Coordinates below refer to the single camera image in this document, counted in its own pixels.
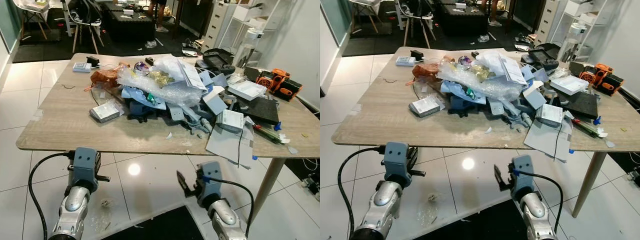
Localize black foam floor mat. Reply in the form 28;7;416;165
414;198;532;240
101;204;204;240

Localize wooden table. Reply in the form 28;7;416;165
16;52;321;221
331;46;640;219

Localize grey paper sheet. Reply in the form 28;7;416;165
205;121;257;169
523;116;574;164

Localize small white grey box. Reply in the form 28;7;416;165
89;101;124;124
408;94;444;119

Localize dark blue plastic part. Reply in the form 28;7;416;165
127;100;167;124
447;94;484;117

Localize white square box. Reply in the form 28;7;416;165
534;103;565;128
215;109;246;134

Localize light blue paper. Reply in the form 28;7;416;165
441;79;484;104
121;84;167;111

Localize green red pen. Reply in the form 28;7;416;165
572;117;607;140
252;122;287;146

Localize clear bubble wrap sheet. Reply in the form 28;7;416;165
436;56;527;102
116;61;207;107

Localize orange crumpled plastic bag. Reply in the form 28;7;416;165
411;61;444;85
89;66;122;92

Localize gold foil wrapper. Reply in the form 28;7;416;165
469;64;496;82
147;69;176;89

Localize white paper stack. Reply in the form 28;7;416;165
166;55;209;92
486;49;529;86

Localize white flat box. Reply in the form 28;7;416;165
227;79;268;102
548;74;590;96

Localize black controller case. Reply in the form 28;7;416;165
520;43;560;71
201;48;236;76

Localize orange black power tool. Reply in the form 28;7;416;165
579;63;625;96
256;68;304;101

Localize large black floor rug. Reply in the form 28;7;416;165
12;14;212;64

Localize black low table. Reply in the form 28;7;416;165
102;1;162;44
437;0;489;37

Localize chair with black backpack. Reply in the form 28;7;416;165
394;0;436;50
64;0;104;55

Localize white drawer cabinet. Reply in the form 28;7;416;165
534;0;562;46
201;0;232;51

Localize person legs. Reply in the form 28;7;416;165
147;0;171;34
482;0;504;28

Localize white chair wooden legs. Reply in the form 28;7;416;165
347;0;382;34
12;0;51;41

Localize white shelf rack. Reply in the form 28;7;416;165
220;0;282;69
552;0;619;64

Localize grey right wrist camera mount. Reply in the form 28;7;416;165
511;155;536;202
196;161;224;208

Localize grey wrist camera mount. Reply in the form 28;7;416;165
196;161;224;208
511;155;536;202
68;147;101;193
384;141;412;188

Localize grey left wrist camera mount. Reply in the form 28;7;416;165
68;147;101;193
384;141;412;188

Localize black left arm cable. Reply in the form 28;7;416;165
28;152;71;240
337;146;386;236

